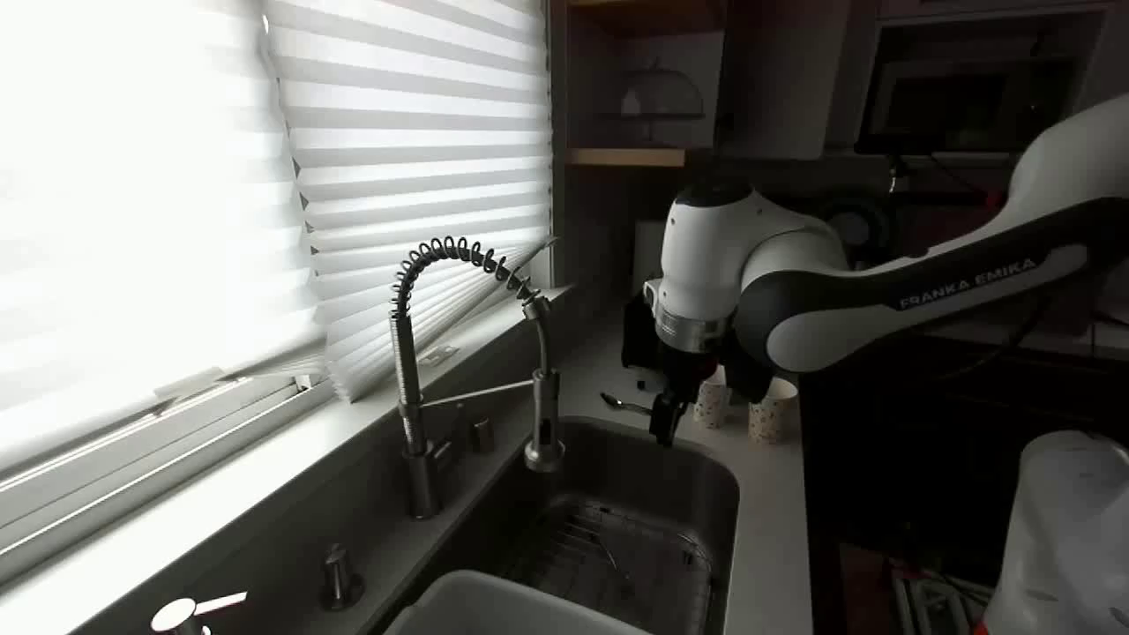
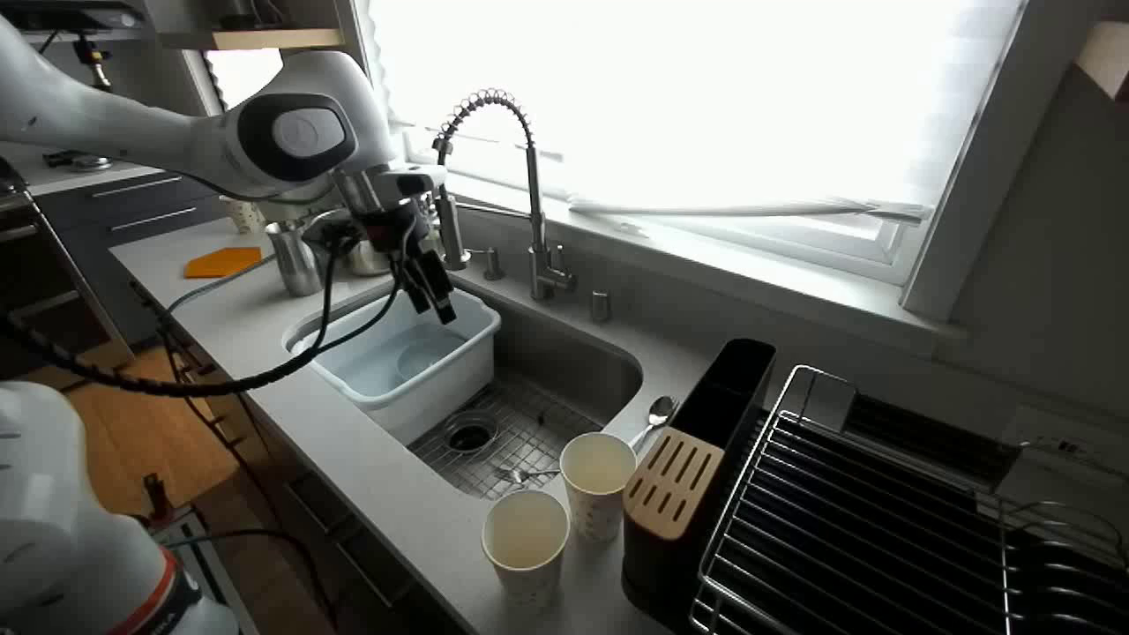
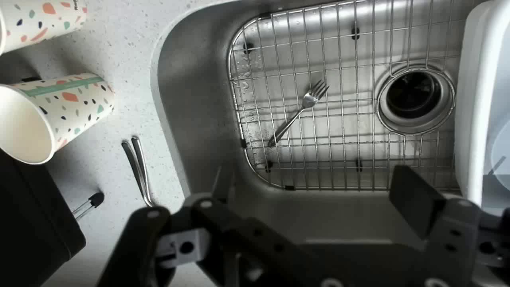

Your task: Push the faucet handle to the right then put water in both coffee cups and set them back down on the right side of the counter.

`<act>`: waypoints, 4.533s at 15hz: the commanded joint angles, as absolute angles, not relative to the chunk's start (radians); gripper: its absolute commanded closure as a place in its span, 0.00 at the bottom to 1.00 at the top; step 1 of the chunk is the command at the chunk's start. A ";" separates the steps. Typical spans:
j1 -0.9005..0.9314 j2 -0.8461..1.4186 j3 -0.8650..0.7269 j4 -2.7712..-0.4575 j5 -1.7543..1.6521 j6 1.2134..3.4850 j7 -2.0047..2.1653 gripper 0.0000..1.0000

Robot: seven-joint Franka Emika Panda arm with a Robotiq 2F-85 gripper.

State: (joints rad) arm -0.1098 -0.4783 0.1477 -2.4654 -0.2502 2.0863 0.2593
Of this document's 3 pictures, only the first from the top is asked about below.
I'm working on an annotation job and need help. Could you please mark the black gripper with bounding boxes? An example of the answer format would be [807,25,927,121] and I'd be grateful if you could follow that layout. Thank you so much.
[646,343,724,450]

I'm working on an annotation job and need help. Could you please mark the steel faucet handle lever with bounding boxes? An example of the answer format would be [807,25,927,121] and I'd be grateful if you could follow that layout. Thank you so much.
[424,433,461,474]

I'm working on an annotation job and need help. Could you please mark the chrome spring pull-down faucet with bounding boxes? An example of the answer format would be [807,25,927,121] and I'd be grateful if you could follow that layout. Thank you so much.
[389,234,570,522]

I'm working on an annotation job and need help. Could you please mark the small chrome water tap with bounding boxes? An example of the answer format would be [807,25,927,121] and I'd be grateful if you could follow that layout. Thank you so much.
[148,586,255,635]

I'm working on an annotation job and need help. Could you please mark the steel spoon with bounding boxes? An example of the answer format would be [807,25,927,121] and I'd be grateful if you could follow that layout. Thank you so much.
[597,389,657,420]

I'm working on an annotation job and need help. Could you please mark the stainless steel sink basin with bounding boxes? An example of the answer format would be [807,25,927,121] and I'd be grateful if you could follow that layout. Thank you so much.
[382,414,744,635]

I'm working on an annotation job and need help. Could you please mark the wooden shelf board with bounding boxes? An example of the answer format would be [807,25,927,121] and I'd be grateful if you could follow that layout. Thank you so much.
[560,146,691,173]

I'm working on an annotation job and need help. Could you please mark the steel soap dispenser pump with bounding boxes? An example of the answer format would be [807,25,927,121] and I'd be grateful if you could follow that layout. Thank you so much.
[320,539,368,614]

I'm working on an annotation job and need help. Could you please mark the white pleated window blind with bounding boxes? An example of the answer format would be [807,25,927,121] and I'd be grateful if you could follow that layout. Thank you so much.
[256,0,558,407]
[0,0,328,474]

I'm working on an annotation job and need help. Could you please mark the dark built-in microwave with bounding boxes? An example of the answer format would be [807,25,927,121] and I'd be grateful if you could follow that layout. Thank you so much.
[852,11,1115,160]

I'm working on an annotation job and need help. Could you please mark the wire sink bottom grid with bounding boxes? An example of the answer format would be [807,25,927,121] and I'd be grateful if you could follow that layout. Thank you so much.
[513,490,716,635]

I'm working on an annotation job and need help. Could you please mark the wire dome food cover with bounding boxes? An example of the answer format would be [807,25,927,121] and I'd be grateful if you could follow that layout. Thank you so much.
[615,65,711,124]

